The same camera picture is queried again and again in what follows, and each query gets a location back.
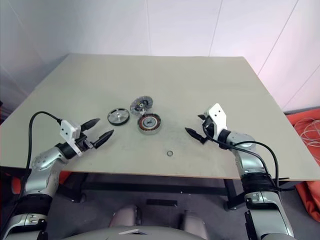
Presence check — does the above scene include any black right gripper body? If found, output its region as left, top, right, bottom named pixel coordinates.
left=199, top=117, right=221, bottom=146

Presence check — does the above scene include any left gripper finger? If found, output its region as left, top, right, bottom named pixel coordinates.
left=93, top=129, right=115, bottom=149
left=80, top=118, right=101, bottom=131

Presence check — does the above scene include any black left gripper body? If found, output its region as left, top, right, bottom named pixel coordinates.
left=74, top=129, right=98, bottom=152

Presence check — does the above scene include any silver spoked motor rotor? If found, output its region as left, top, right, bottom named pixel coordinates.
left=107, top=107, right=131, bottom=126

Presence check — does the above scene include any copper wound stator ring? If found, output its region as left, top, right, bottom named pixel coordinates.
left=136, top=113, right=162, bottom=136

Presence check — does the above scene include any grey finned rotor disc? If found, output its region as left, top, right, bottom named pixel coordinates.
left=129, top=96, right=154, bottom=117

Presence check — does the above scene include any black flat floor plate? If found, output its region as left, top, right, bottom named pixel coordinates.
left=145, top=198, right=179, bottom=208

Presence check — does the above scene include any grey robot torso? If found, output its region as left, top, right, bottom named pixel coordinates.
left=46, top=225, right=209, bottom=240

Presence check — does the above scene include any orange fabric bag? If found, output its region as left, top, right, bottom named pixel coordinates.
left=284, top=107, right=320, bottom=227

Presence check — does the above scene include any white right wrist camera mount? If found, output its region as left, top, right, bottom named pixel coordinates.
left=203, top=102, right=229, bottom=138

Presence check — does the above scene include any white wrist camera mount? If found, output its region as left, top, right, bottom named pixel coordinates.
left=203, top=102, right=229, bottom=138
left=59, top=120, right=84, bottom=158

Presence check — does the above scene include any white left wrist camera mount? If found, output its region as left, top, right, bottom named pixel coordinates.
left=59, top=120, right=84, bottom=158

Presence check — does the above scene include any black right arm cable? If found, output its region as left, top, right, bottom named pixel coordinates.
left=202, top=124, right=280, bottom=193

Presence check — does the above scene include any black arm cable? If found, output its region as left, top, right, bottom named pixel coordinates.
left=0, top=111, right=63, bottom=226
left=202, top=124, right=280, bottom=193

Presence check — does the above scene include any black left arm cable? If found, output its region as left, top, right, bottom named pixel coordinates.
left=0, top=111, right=63, bottom=226

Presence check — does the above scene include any black table frame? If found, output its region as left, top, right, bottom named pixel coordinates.
left=56, top=171, right=291, bottom=211

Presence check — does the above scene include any white coiled cable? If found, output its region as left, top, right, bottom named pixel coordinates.
left=293, top=109, right=320, bottom=151

